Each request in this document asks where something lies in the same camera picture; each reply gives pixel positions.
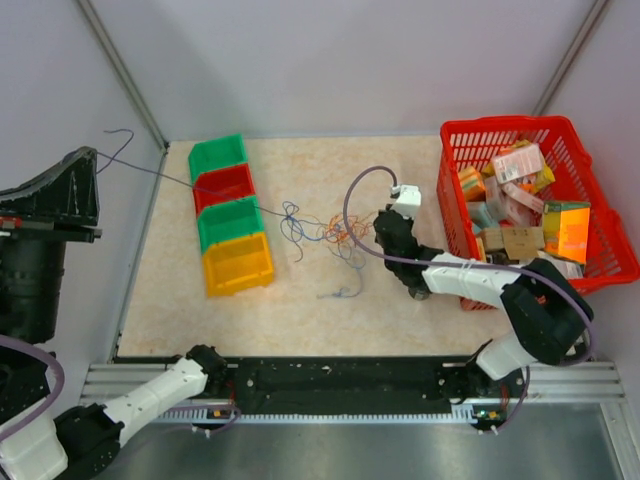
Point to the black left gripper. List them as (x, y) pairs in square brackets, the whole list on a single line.
[(70, 190)]

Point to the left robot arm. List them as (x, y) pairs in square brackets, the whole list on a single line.
[(84, 440)]

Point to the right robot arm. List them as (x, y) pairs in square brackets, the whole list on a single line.
[(547, 315)]

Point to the near green storage bin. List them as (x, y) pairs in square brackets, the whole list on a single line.
[(228, 221)]

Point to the green storage bin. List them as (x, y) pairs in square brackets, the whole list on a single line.
[(216, 154), (228, 221)]

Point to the red storage bin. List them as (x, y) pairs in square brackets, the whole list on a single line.
[(222, 185)]

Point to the far green storage bin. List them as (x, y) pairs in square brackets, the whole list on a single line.
[(216, 154)]

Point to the yellow storage bin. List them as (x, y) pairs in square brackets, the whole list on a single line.
[(236, 265)]

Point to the black drink can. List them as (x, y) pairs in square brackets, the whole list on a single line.
[(420, 293)]

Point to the orange sponge box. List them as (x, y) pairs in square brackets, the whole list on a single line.
[(472, 184)]

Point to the light blue sponge pack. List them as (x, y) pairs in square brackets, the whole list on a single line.
[(480, 215)]

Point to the yellow Kamenoko sponge pack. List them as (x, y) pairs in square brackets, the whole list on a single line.
[(481, 250)]

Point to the white pink sponge pack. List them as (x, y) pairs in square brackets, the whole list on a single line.
[(517, 163)]

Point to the brown cardboard sponge pack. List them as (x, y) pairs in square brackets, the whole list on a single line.
[(518, 243)]

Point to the white Kamenoko sponge pack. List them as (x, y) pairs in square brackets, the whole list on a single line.
[(523, 197)]

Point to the yellow snack bag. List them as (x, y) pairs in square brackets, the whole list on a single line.
[(541, 179)]

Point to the yellow green sponge box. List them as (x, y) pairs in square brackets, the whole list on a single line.
[(565, 226)]

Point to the red plastic shopping basket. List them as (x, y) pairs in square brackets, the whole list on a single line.
[(611, 259)]

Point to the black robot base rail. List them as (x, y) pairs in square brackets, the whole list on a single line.
[(349, 385)]

